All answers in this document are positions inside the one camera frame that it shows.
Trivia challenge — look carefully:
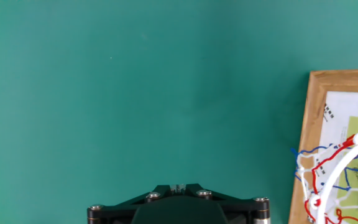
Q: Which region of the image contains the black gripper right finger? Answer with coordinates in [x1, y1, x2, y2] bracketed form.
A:
[178, 183, 272, 224]

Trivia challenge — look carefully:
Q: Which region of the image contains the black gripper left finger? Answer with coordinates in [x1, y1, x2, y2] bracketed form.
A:
[87, 183, 180, 224]

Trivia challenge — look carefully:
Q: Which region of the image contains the green table mat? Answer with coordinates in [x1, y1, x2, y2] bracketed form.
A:
[0, 0, 358, 224]

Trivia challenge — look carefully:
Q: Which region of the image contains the white hoop with net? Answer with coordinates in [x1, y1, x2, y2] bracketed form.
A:
[290, 130, 358, 224]

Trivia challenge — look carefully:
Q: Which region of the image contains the wooden-framed mini basketball hoop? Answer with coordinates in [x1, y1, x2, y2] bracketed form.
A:
[287, 68, 358, 224]

